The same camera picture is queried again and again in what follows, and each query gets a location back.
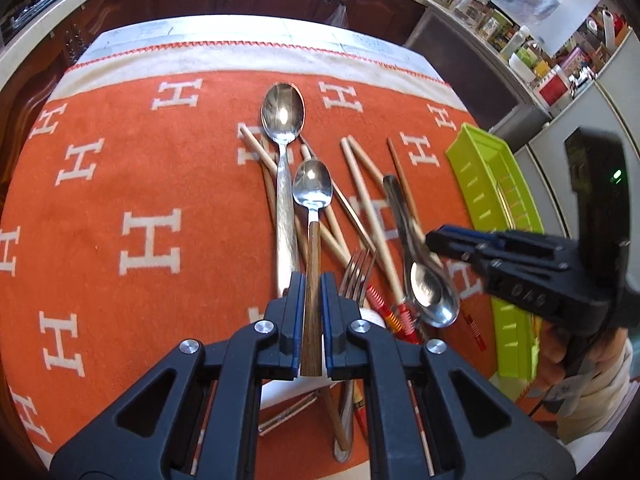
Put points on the person's right hand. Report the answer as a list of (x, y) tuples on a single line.
[(550, 355)]

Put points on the paper towel roll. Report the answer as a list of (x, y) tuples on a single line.
[(610, 27)]

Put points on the green plastic utensil tray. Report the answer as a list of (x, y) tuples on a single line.
[(480, 180)]

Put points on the steel fork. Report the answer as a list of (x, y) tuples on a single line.
[(356, 272)]

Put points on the dark brown wooden chopstick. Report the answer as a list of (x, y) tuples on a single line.
[(402, 180)]

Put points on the clear plastic bottle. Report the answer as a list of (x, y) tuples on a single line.
[(515, 40)]

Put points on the large steel spoon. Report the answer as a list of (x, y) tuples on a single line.
[(282, 110)]

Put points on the green box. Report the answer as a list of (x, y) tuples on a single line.
[(531, 55)]

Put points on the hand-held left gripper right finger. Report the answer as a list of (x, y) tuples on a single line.
[(327, 312)]

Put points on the white bowl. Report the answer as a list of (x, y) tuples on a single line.
[(522, 67)]

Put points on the thin metal chopstick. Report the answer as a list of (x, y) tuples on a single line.
[(290, 412), (345, 205)]

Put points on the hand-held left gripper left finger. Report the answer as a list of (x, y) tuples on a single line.
[(299, 312)]

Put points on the orange printed blanket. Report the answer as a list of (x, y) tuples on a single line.
[(150, 170)]

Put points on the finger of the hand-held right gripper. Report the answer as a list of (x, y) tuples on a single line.
[(452, 252), (452, 234)]

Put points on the red box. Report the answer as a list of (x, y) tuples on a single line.
[(552, 89)]

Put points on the silver refrigerator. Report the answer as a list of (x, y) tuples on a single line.
[(542, 170)]

